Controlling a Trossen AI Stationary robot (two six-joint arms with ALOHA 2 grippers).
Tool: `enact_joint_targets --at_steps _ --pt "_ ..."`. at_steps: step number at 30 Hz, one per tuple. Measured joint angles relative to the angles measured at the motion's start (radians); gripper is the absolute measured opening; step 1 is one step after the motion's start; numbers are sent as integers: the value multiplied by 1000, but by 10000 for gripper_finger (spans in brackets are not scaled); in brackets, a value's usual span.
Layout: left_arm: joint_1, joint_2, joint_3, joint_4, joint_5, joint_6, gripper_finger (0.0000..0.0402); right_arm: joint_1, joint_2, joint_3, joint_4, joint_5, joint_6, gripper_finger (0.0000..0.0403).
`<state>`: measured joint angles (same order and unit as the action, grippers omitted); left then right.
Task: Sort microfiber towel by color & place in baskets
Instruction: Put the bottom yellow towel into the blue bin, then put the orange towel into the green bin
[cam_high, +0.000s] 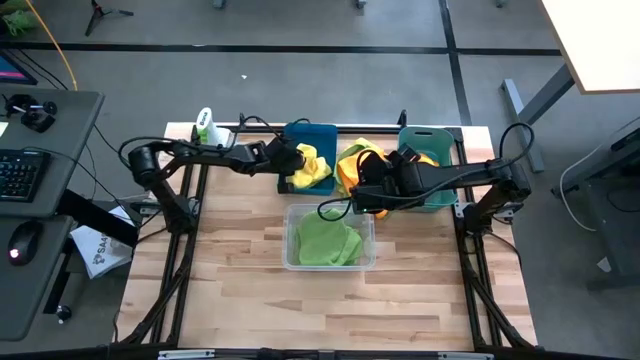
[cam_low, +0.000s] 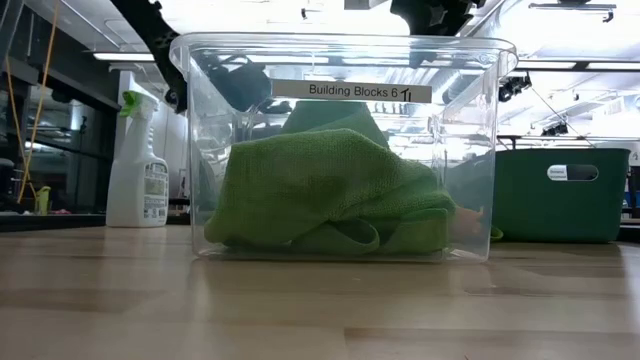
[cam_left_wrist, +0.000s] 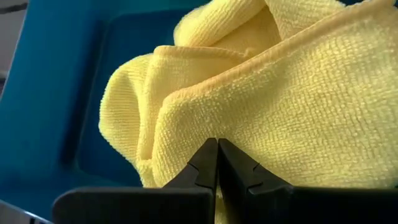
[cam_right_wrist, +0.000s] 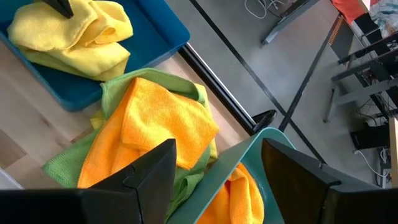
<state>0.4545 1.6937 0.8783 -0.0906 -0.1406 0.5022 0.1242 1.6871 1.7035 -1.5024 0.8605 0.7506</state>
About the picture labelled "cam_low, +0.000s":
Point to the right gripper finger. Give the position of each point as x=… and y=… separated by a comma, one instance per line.
x=422, y=59

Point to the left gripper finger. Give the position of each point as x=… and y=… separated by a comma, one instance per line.
x=275, y=107

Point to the green microfiber towel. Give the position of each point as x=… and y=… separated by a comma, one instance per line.
x=310, y=190

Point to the orange microfiber towel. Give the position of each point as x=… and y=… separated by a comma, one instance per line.
x=469, y=222

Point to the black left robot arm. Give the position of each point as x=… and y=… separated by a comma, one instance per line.
x=155, y=35

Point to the white Building Blocks label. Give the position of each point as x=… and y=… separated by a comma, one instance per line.
x=295, y=90

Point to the clear plastic storage bin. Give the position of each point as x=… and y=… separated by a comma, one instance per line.
x=220, y=125

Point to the black hanging device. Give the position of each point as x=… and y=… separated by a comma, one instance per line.
x=514, y=87
x=555, y=129

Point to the ceiling light strip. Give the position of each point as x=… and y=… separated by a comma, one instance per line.
x=550, y=65
x=125, y=56

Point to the white spray bottle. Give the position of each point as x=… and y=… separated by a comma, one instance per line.
x=137, y=180

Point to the dark green plastic basket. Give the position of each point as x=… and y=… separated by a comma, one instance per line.
x=560, y=210

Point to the small lime green object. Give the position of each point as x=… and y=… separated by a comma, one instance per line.
x=43, y=199

